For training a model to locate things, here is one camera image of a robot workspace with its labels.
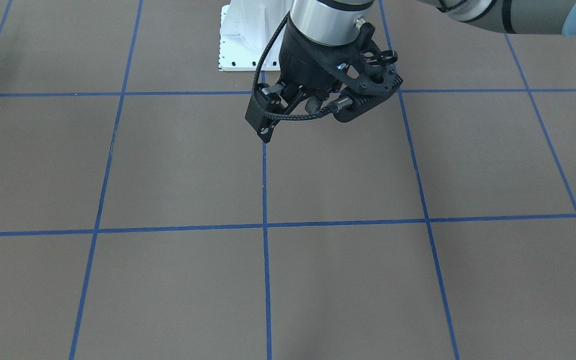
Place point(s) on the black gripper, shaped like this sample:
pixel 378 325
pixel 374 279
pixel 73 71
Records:
pixel 304 65

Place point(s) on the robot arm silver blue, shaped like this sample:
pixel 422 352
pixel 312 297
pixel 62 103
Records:
pixel 336 22

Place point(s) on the white central pedestal column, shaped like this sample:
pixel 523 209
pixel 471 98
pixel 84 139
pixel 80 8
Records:
pixel 246 29

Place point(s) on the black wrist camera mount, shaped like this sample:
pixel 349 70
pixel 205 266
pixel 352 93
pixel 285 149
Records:
pixel 366 71

